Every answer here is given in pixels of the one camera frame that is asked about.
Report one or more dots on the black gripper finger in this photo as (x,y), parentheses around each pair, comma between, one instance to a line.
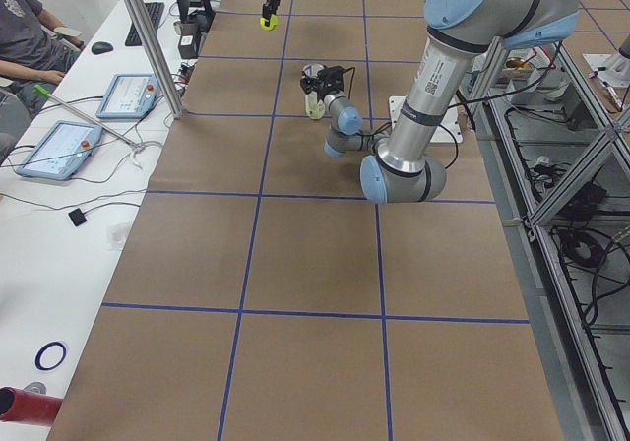
(269,12)
(306,86)

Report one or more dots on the white blue tennis ball can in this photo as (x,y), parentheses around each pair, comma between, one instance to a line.
(311,70)

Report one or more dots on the black box on table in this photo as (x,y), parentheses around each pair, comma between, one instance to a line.
(189,42)

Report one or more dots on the upper teach pendant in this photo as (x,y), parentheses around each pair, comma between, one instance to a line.
(129,97)

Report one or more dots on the teach pendant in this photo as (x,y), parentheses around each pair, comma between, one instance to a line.
(61,152)
(129,97)

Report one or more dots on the black computer mouse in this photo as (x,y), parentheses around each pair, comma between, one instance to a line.
(101,47)

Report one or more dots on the seated person grey shirt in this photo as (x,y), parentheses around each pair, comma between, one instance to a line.
(30,55)

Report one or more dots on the lower teach pendant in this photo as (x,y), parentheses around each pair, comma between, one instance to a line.
(61,152)

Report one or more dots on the small black square pad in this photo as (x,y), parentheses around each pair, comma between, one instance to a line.
(77,217)

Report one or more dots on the red cylinder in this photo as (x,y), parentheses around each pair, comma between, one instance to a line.
(27,407)

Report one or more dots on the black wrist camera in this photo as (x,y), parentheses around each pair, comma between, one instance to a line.
(338,72)

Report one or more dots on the aluminium frame post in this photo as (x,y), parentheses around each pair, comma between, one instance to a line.
(141,20)

